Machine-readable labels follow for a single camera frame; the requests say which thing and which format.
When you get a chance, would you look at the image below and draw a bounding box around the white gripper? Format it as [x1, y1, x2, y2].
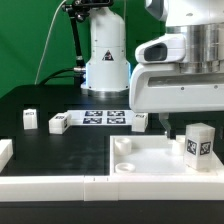
[129, 64, 224, 140]

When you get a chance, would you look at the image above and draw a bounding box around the white square tabletop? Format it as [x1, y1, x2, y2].
[110, 135, 224, 176]

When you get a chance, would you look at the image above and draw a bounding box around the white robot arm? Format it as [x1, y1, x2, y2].
[83, 0, 224, 114]

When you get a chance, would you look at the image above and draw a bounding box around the white plate with markers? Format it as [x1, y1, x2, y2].
[68, 110, 134, 126]

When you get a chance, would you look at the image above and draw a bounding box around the white U-shaped fence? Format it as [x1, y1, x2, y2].
[0, 137, 224, 202]

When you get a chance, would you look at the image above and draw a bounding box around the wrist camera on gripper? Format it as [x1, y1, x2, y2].
[135, 34, 186, 64]

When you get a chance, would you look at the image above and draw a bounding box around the black cable bundle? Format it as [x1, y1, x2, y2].
[39, 67, 87, 86]

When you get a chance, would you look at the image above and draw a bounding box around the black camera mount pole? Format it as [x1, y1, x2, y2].
[62, 0, 113, 85]

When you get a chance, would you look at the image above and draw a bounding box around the white cable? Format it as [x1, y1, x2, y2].
[34, 0, 68, 86]

